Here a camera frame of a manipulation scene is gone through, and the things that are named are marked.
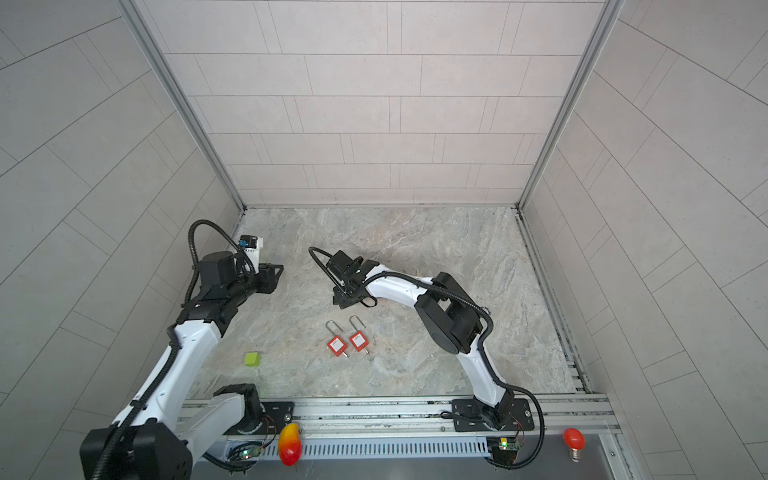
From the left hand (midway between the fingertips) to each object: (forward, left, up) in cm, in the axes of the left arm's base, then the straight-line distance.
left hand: (283, 260), depth 80 cm
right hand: (-3, -14, -17) cm, 22 cm away
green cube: (-21, +7, -15) cm, 27 cm away
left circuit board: (-41, +1, -13) cm, 43 cm away
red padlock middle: (-16, -20, -16) cm, 31 cm away
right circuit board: (-39, -56, -17) cm, 71 cm away
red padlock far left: (-17, -14, -16) cm, 27 cm away
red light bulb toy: (-39, -71, -14) cm, 82 cm away
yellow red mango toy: (-40, -8, -13) cm, 43 cm away
